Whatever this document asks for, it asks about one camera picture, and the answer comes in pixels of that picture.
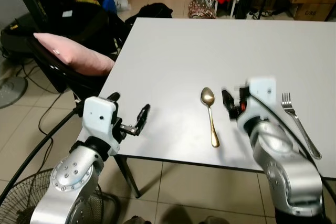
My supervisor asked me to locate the silver metal fork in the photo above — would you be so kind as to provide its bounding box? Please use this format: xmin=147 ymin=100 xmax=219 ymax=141
xmin=281 ymin=92 xmax=322 ymax=160

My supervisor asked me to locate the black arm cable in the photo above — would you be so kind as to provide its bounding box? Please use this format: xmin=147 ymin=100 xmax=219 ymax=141
xmin=0 ymin=109 xmax=86 ymax=205
xmin=255 ymin=93 xmax=336 ymax=201

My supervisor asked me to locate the patterned brown bag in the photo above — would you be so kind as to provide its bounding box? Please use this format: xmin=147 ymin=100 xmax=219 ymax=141
xmin=187 ymin=0 xmax=211 ymax=19

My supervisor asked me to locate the grey round fan base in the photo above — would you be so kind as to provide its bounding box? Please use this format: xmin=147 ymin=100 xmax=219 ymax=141
xmin=0 ymin=76 xmax=28 ymax=110

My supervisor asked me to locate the large black fabric bag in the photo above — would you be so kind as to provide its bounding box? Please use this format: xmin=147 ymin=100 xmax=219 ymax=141
xmin=45 ymin=1 xmax=130 ymax=60

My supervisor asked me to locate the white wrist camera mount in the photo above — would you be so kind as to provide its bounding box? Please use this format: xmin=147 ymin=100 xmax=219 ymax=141
xmin=82 ymin=97 xmax=120 ymax=144
xmin=247 ymin=77 xmax=277 ymax=118

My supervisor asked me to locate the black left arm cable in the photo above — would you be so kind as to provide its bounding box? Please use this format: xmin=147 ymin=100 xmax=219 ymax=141
xmin=0 ymin=109 xmax=86 ymax=205

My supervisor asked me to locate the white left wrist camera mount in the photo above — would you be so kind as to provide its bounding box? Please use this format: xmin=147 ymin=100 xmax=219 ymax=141
xmin=82 ymin=97 xmax=120 ymax=144

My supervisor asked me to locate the black chair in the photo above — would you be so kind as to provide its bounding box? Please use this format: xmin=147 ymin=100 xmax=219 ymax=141
xmin=26 ymin=36 xmax=113 ymax=102

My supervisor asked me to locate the black table leg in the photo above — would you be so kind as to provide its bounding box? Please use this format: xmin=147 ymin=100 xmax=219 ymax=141
xmin=112 ymin=154 xmax=142 ymax=199

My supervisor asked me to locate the blue bag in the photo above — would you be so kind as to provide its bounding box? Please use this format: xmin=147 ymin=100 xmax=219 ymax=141
xmin=101 ymin=0 xmax=118 ymax=14

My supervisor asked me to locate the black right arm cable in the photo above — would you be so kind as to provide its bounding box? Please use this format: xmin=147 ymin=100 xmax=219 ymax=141
xmin=255 ymin=93 xmax=336 ymax=201

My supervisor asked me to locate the pink pillow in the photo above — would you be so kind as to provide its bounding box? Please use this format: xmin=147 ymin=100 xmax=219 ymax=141
xmin=33 ymin=33 xmax=116 ymax=76

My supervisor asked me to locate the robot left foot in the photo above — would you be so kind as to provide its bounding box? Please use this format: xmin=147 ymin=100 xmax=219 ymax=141
xmin=123 ymin=215 xmax=153 ymax=224

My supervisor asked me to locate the gold metal spoon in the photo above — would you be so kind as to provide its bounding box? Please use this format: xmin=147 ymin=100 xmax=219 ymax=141
xmin=201 ymin=87 xmax=220 ymax=148

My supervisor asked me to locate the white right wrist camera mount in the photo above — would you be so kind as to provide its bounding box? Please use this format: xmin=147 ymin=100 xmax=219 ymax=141
xmin=247 ymin=77 xmax=277 ymax=118

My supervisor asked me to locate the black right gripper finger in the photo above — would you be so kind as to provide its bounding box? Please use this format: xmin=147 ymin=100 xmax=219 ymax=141
xmin=222 ymin=90 xmax=237 ymax=124

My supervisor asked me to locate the small black bag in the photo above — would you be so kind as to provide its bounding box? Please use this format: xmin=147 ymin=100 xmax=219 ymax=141
xmin=126 ymin=3 xmax=173 ymax=26

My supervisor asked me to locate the black wire-cage floor fan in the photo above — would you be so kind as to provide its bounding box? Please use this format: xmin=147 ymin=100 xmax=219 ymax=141
xmin=0 ymin=168 xmax=106 ymax=224

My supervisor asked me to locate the small printed cardboard box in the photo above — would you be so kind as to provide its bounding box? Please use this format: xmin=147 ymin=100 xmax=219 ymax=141
xmin=290 ymin=4 xmax=334 ymax=22

